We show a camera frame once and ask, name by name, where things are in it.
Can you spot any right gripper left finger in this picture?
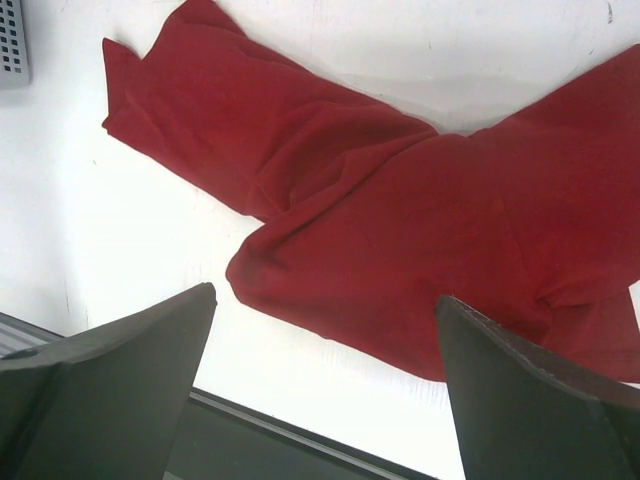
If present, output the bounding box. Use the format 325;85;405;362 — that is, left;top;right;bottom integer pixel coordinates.
1;283;217;479

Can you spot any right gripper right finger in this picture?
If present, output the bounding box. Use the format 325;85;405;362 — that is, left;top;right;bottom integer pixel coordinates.
435;296;639;479

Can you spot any dark red t shirt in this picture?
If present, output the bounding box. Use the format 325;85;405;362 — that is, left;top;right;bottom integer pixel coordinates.
102;1;639;383

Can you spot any grey laundry basket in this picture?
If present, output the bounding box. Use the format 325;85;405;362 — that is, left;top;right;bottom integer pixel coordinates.
0;0;31;90

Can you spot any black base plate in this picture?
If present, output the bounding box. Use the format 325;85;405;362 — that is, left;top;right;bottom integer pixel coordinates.
164;388;431;480

